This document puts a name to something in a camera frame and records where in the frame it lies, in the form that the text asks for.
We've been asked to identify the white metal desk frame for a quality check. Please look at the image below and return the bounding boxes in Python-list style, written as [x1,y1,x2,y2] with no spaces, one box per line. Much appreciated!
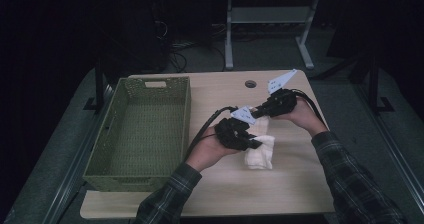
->
[213,0,369,71]

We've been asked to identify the tangle of floor cables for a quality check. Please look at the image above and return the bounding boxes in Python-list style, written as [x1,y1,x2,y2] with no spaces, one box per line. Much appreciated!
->
[168,41,228,74]

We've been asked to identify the green perforated plastic basket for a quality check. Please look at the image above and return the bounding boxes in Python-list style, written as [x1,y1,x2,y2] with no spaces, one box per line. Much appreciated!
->
[82,76,192,194]

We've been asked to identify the white cloth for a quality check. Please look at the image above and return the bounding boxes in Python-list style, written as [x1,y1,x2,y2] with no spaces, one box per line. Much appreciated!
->
[244,107,276,171]

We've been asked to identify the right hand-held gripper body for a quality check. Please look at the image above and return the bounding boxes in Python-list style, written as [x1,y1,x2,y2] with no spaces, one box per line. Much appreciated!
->
[264,68,299,118]

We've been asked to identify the right hand-held gripper black cable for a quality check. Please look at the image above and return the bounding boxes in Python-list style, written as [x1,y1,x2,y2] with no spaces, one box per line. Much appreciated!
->
[289,88,329,127]

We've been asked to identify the person's right hand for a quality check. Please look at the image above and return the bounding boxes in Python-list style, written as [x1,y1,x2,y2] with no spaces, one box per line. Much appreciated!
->
[272,98,330,139]

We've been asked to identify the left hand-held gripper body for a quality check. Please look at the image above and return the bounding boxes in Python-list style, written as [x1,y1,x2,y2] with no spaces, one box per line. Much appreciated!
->
[214,105,257,152]

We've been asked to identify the person's left hand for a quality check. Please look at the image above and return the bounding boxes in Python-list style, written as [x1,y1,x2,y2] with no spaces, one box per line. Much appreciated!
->
[185,128,241,173]

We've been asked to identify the black metal stand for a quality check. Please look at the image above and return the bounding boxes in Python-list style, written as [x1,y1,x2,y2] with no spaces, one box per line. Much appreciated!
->
[83,60,108,113]
[368,55,396,114]

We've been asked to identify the aluminium floor rail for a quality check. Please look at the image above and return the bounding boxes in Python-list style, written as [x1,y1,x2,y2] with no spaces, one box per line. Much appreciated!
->
[43,83,114,224]
[354,83,424,215]

